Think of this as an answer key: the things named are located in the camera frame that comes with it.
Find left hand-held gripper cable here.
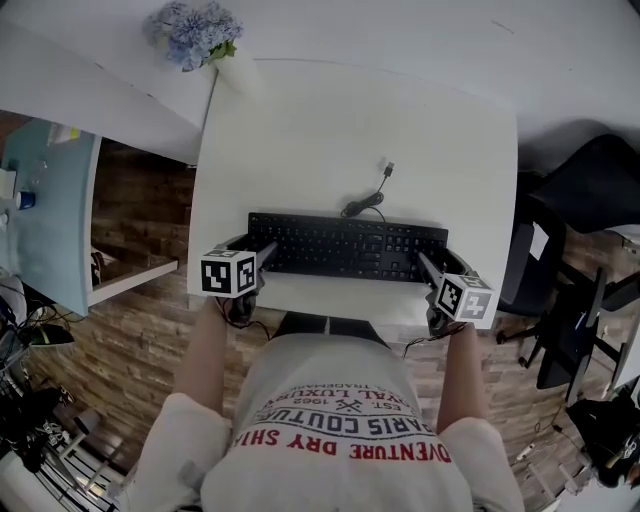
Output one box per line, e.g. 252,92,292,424
221,297,274,346

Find black office chair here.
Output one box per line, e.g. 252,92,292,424
497,132,640,404

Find black keyboard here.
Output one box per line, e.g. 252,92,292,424
247,211,450,284

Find person's white printed t-shirt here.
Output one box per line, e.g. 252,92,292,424
118,331,512,512

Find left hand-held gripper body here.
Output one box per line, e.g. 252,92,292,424
200,234,266,327

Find person's black shorts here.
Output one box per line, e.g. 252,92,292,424
276,310,392,351

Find black bag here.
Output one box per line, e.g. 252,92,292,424
565,383,640,490

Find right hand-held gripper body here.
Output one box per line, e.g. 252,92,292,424
424,259,497,338

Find blue flower bouquet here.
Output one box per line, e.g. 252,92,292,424
143,0,245,73

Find white vase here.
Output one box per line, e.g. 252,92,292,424
213,49,262,95

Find person's left forearm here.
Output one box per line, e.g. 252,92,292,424
187,295,237,416

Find light blue side table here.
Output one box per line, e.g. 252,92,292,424
0,117,104,318

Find hand-held gripper cable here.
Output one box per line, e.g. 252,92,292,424
399,323,470,360
221,297,274,346

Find right hand-held gripper cable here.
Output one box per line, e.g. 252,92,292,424
399,323,470,360

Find person's right forearm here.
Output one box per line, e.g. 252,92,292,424
436,322,492,435

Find black keyboard cable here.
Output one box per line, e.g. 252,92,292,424
341,159,396,224

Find white low shelf board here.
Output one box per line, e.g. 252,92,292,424
88,256,180,305

